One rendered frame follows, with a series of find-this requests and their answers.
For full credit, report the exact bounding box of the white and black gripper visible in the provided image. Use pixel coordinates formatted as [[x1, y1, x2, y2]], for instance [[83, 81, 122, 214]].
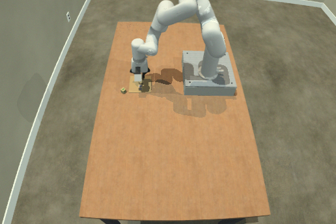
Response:
[[130, 58, 150, 80]]

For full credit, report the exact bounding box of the tan flat mat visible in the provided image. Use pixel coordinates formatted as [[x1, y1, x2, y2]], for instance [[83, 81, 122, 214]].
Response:
[[129, 76, 152, 92]]

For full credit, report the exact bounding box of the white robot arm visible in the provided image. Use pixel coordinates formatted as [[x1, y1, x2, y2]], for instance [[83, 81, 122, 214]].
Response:
[[132, 0, 227, 80]]

